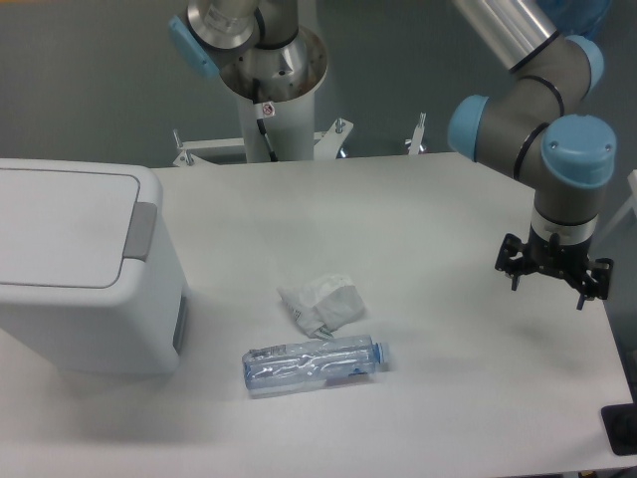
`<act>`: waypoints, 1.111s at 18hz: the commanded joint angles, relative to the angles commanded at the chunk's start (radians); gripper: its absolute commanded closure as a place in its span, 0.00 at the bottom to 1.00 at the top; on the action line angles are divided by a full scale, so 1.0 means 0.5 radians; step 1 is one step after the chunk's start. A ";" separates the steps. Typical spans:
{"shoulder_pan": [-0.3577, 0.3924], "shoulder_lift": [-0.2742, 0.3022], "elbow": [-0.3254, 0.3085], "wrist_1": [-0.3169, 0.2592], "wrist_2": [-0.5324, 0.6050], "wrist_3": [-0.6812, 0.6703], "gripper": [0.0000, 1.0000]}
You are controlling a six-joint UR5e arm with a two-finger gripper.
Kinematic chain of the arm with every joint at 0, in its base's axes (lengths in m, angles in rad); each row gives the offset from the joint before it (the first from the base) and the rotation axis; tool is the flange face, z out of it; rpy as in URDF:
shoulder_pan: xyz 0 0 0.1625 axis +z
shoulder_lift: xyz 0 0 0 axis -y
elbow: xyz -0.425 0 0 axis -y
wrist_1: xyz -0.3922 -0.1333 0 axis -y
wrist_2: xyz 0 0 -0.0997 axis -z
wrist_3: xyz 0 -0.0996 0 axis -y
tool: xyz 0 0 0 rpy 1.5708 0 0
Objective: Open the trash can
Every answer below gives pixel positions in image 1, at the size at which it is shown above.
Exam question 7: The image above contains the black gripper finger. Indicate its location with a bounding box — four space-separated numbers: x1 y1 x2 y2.
495 233 535 291
559 258 614 310

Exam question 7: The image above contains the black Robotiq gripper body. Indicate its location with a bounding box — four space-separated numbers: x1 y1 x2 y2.
518 226 592 279

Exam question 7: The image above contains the white push-lid trash can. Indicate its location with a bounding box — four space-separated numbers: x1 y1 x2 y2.
1 158 188 374

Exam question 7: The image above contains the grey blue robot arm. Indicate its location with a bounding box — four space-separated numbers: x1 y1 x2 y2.
168 1 616 302

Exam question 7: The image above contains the black device at table edge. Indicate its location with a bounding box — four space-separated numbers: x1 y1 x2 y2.
601 403 636 456

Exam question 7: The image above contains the levelling bolt foot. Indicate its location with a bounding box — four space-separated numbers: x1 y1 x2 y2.
404 113 428 155

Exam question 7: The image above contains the crumpled white paper wrapper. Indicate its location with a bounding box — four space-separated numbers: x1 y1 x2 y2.
277 274 365 340

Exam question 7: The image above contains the blue plastic bag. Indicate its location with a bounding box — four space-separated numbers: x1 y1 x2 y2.
536 0 612 39

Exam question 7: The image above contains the crushed clear plastic bottle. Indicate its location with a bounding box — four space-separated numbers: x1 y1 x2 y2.
242 335 390 397

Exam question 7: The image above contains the white frame at right edge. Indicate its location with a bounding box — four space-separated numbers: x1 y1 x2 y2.
596 169 637 245

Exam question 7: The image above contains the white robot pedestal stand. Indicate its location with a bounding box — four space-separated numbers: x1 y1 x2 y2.
173 27 353 166

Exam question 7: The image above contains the black cable on pedestal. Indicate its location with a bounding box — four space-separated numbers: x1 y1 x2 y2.
252 79 279 163

